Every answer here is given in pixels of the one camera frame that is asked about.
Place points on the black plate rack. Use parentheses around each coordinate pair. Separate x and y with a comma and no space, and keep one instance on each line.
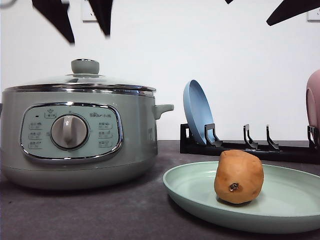
(308,154)

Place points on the green plate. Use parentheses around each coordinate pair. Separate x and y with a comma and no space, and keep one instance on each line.
(288,202)

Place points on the white wall socket right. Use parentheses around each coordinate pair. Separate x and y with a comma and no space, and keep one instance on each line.
(313,16)

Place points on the white wall socket left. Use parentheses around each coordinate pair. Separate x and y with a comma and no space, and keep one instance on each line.
(87,15)

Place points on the brown potato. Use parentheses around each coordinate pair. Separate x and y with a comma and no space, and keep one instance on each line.
(239,176)

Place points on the blue plate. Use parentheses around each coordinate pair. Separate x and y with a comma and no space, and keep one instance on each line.
(198,110)

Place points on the pink plate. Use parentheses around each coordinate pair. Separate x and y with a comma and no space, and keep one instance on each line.
(313,103)

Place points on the white wall socket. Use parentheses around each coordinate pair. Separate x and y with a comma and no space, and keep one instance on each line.
(313,16)
(87,15)

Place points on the green electric steamer pot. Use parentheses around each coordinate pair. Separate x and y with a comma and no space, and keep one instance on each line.
(79,136)

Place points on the glass steamer lid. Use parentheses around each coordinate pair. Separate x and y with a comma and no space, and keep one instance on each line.
(85,76)

